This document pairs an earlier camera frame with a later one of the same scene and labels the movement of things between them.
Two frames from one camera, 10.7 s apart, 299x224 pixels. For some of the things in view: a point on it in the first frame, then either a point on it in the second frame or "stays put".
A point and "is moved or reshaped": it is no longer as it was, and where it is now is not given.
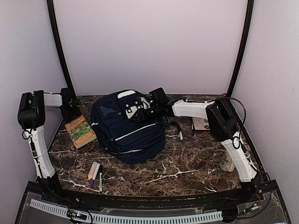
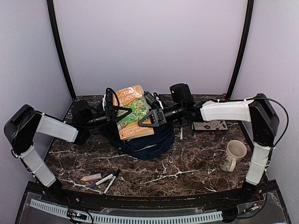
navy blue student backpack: (131, 141) is moved or reshaped
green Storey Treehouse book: (81, 131) is moved or reshaped
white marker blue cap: (193, 130) stays put
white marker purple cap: (95, 174) -> (92, 186)
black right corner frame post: (245, 47) stays put
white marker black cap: (101, 178) -> (113, 180)
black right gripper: (143, 115) -> (158, 115)
